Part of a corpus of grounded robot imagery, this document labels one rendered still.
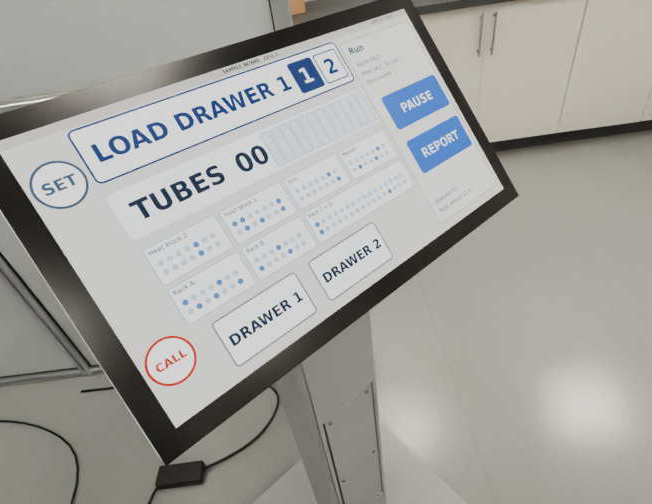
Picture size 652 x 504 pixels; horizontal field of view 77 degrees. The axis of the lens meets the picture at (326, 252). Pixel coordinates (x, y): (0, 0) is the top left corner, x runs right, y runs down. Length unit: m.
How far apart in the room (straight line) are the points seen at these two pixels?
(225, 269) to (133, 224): 0.09
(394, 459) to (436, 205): 0.98
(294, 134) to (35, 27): 0.84
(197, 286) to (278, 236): 0.09
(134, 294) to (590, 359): 1.55
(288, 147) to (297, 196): 0.05
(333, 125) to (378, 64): 0.11
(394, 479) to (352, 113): 1.07
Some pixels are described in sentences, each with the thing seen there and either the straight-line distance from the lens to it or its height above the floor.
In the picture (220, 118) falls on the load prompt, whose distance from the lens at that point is 0.43.
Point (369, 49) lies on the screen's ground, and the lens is 0.55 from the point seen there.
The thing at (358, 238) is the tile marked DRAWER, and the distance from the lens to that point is 0.44.
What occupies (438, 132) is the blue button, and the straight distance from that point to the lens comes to 0.56.
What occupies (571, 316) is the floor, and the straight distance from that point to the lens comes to 1.84.
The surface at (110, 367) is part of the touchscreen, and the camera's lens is 0.38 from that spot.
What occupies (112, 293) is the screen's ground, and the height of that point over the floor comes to 1.07.
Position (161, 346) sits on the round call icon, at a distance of 0.38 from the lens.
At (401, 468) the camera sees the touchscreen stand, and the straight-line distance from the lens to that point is 1.36.
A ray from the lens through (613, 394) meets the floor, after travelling 1.67.
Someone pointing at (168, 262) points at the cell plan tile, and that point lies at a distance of 0.38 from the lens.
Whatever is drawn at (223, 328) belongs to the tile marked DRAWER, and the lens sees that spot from 0.38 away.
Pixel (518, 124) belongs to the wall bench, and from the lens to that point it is 2.82.
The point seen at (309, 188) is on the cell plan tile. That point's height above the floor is 1.07.
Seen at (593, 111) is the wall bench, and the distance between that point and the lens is 3.02.
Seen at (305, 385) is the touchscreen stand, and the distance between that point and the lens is 0.66.
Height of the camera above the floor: 1.28
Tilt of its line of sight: 39 degrees down
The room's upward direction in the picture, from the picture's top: 9 degrees counter-clockwise
